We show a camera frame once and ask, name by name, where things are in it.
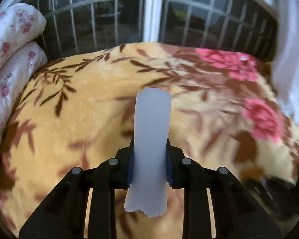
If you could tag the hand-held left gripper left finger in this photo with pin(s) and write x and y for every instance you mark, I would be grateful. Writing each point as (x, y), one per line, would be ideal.
(130, 169)

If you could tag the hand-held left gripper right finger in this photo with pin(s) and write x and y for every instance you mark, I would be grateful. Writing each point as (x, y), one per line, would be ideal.
(170, 171)

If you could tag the floral plush blanket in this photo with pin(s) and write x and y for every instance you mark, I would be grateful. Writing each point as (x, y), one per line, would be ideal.
(89, 109)

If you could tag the dark blurred object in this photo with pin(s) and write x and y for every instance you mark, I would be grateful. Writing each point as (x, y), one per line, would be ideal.
(271, 194)

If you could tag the metal window grille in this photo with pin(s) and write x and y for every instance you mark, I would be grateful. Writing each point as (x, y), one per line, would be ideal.
(94, 22)

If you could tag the folded floral white quilt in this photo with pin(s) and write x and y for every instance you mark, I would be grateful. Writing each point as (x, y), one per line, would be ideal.
(12, 62)

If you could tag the white hanging cloth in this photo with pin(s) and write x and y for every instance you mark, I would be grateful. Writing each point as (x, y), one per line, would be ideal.
(291, 54)

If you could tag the white window frame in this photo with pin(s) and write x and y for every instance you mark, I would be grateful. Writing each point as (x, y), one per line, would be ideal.
(153, 10)

